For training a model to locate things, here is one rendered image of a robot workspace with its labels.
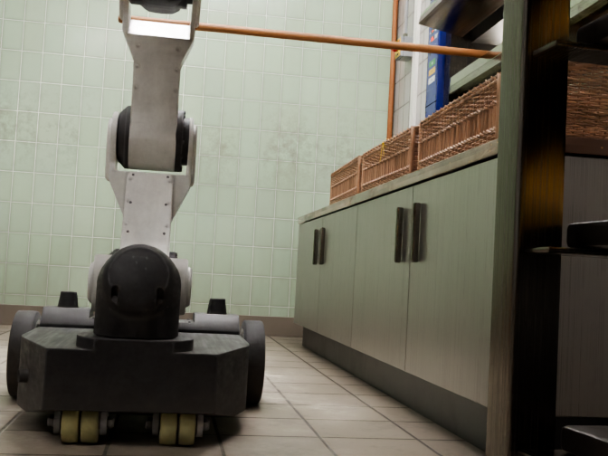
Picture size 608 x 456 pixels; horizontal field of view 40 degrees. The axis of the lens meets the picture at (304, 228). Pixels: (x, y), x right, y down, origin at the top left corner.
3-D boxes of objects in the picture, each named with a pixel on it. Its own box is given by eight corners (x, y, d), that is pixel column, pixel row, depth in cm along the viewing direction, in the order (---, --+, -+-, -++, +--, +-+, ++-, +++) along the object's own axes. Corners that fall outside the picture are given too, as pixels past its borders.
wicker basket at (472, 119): (588, 192, 223) (591, 90, 225) (723, 166, 168) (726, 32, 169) (413, 179, 216) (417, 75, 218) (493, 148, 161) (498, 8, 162)
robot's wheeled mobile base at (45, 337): (277, 439, 147) (288, 251, 149) (-31, 432, 138) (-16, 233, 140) (243, 387, 210) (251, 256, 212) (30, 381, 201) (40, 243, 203)
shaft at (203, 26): (117, 21, 292) (118, 13, 292) (118, 23, 295) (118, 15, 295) (569, 65, 322) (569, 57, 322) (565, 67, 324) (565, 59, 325)
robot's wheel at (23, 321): (25, 403, 184) (33, 313, 185) (2, 403, 183) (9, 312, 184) (39, 390, 204) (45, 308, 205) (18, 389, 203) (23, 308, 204)
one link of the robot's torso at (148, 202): (189, 308, 169) (199, 105, 188) (88, 303, 166) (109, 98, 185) (185, 328, 183) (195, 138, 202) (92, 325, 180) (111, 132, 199)
